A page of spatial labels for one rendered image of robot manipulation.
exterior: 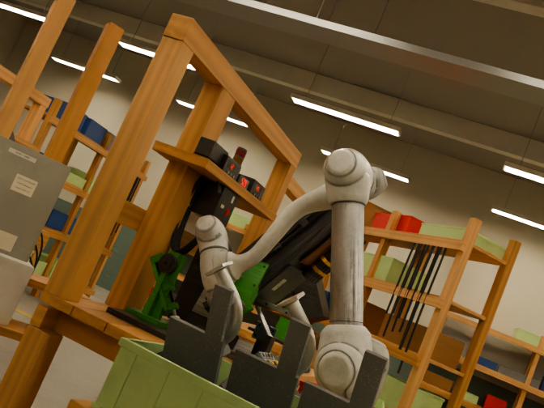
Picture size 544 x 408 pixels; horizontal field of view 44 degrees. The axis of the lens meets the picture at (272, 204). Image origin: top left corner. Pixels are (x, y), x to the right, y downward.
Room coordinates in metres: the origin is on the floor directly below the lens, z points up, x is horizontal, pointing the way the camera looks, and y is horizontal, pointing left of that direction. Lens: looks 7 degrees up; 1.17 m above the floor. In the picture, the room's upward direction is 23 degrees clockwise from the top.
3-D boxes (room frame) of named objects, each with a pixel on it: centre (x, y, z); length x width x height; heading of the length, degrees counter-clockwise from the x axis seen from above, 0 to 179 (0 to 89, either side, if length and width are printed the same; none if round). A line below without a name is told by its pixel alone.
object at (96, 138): (8.40, 2.42, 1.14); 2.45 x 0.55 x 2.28; 161
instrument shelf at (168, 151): (2.95, 0.24, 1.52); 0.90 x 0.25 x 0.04; 158
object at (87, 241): (2.96, 0.27, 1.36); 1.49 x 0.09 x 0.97; 158
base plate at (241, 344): (2.85, -0.01, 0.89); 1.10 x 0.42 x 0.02; 158
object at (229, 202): (2.82, 0.23, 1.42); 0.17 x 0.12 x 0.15; 158
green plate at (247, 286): (2.76, -0.04, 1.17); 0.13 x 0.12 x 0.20; 158
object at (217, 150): (2.66, 0.30, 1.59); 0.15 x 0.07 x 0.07; 158
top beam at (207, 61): (2.96, 0.27, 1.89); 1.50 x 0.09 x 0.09; 158
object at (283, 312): (2.89, -0.13, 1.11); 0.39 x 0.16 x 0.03; 68
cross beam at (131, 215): (2.99, 0.34, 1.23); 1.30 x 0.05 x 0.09; 158
